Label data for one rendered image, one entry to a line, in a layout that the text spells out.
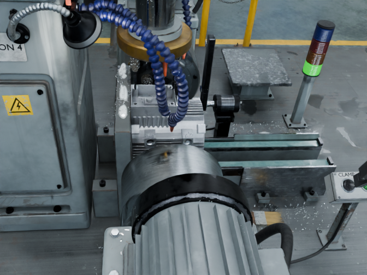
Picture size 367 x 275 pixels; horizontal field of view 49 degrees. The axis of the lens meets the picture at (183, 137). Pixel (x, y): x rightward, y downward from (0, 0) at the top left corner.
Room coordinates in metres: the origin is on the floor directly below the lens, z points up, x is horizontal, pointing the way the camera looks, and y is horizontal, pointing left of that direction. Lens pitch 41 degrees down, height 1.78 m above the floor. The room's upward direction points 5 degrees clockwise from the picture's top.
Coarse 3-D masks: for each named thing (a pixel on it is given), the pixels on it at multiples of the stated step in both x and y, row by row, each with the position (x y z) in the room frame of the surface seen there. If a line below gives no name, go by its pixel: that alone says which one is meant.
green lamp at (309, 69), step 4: (304, 64) 1.27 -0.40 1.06; (308, 64) 1.26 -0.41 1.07; (304, 68) 1.27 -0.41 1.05; (308, 68) 1.25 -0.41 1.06; (312, 68) 1.24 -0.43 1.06; (316, 68) 1.24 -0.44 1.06; (320, 68) 1.25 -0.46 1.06; (304, 72) 1.26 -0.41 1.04; (308, 72) 1.25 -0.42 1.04; (312, 72) 1.24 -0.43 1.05; (316, 72) 1.25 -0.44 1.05
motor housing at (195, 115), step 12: (192, 108) 0.89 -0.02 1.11; (192, 120) 0.87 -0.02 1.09; (156, 132) 0.83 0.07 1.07; (168, 132) 0.83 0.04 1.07; (180, 132) 0.84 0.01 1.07; (132, 144) 0.79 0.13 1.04; (144, 144) 0.80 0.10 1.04; (156, 144) 0.80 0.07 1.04; (168, 144) 0.81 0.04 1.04; (132, 156) 0.79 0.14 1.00
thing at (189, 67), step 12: (192, 48) 1.24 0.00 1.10; (180, 60) 1.11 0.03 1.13; (192, 60) 1.12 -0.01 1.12; (132, 72) 1.09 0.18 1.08; (144, 72) 1.09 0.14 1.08; (168, 72) 1.10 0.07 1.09; (192, 72) 1.12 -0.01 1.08; (132, 84) 1.08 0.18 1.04; (144, 84) 1.05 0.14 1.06; (168, 84) 1.10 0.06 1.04; (192, 84) 1.12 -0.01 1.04; (192, 96) 1.12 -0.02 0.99
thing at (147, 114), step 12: (132, 96) 0.91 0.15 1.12; (144, 96) 0.92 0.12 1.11; (156, 96) 0.90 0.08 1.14; (168, 96) 0.92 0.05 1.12; (132, 108) 0.83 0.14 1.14; (144, 108) 0.83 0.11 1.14; (156, 108) 0.84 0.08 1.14; (168, 108) 0.84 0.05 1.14; (132, 120) 0.83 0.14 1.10; (144, 120) 0.83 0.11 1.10; (156, 120) 0.84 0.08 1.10
